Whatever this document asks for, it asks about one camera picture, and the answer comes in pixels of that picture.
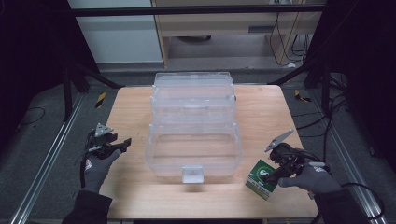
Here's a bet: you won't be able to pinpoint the looped black floor cable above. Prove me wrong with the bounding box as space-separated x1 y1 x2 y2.
340 182 386 220

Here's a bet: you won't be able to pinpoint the black floor cables bundle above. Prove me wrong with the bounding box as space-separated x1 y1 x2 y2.
292 74 351 157

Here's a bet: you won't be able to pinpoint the aluminium floor rail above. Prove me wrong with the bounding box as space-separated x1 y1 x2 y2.
307 90 389 224
10 92 85 224

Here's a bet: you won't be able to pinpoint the hanging black cables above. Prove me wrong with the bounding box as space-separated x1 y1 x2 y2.
269 12 312 68

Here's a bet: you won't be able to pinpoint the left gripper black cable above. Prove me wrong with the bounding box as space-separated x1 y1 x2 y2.
74 130 96 189

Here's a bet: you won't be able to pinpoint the light wooden desk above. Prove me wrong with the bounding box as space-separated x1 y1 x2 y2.
151 0 326 68

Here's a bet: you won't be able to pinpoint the thin black floor cable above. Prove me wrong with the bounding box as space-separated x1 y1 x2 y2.
18 106 46 127

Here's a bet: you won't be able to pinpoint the person's right hand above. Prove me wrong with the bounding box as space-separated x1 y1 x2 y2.
277 161 342 194

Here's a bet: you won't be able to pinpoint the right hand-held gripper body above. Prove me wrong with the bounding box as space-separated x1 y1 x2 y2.
264 129 312 178

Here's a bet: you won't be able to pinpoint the white cabinet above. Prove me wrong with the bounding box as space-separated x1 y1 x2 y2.
66 0 163 64

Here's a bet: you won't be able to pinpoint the yellow black striped tape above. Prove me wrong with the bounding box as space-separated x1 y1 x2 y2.
94 91 107 109
293 89 312 104

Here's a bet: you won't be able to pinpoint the person's left hand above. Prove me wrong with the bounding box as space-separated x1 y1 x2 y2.
81 148 122 194

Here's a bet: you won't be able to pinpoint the clear plastic storage box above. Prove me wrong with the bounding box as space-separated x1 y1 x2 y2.
144 71 243 185

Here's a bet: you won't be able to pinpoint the green white carton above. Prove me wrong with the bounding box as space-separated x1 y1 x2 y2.
245 159 278 201

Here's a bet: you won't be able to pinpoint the black horizontal bar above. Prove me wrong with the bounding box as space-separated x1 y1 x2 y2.
68 5 326 17

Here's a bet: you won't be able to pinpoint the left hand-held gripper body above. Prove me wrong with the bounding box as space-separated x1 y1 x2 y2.
88 122 114 160

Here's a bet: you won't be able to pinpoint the black metal stand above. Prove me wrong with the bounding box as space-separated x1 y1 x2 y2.
62 59 125 122
267 59 332 116

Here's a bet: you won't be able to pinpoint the black curtain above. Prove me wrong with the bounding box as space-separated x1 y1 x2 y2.
0 0 97 150
306 0 396 172

